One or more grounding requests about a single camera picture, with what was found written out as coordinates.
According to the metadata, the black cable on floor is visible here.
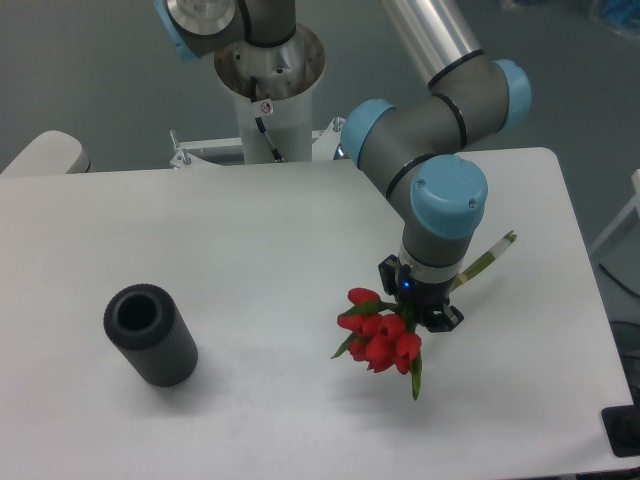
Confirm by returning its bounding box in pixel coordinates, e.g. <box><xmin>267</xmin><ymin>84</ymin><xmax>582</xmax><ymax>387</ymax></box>
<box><xmin>597</xmin><ymin>263</ymin><xmax>640</xmax><ymax>297</ymax></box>

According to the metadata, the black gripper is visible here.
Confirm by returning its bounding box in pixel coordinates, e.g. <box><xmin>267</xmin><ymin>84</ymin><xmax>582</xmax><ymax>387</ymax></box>
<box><xmin>378</xmin><ymin>249</ymin><xmax>463</xmax><ymax>333</ymax></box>

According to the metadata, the black cable on pedestal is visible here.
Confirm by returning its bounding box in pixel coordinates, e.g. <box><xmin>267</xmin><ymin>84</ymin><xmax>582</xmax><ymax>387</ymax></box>
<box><xmin>248</xmin><ymin>74</ymin><xmax>286</xmax><ymax>164</ymax></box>

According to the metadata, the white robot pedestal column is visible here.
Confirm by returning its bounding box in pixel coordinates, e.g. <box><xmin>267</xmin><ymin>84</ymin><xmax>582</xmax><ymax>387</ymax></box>
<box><xmin>214</xmin><ymin>24</ymin><xmax>326</xmax><ymax>164</ymax></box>

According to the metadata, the red tulip bouquet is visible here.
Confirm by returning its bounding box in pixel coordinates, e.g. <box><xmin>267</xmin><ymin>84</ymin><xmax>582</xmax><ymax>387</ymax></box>
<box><xmin>332</xmin><ymin>287</ymin><xmax>425</xmax><ymax>400</ymax></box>

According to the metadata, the white metal base frame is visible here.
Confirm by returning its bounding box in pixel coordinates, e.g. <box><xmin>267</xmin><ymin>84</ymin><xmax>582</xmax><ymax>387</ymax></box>
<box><xmin>169</xmin><ymin>117</ymin><xmax>349</xmax><ymax>169</ymax></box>

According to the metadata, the black device at table edge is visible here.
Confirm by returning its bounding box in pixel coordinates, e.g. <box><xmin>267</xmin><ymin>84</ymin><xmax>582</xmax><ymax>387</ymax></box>
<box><xmin>601</xmin><ymin>405</ymin><xmax>639</xmax><ymax>458</ymax></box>

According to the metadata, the black ribbed cylindrical vase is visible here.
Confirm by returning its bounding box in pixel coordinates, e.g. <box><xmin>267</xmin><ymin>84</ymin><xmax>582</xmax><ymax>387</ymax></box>
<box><xmin>103</xmin><ymin>284</ymin><xmax>198</xmax><ymax>387</ymax></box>

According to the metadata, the white chair back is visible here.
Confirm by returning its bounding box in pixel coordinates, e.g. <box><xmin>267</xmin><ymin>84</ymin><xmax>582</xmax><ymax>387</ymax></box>
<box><xmin>1</xmin><ymin>130</ymin><xmax>92</xmax><ymax>178</ymax></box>

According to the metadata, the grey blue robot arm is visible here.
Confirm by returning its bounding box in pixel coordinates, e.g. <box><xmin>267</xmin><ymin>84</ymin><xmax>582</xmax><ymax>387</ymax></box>
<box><xmin>155</xmin><ymin>1</ymin><xmax>531</xmax><ymax>332</ymax></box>

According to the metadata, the white frame at right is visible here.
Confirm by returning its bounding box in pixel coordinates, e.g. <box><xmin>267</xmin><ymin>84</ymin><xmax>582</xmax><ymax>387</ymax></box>
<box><xmin>587</xmin><ymin>170</ymin><xmax>639</xmax><ymax>257</ymax></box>

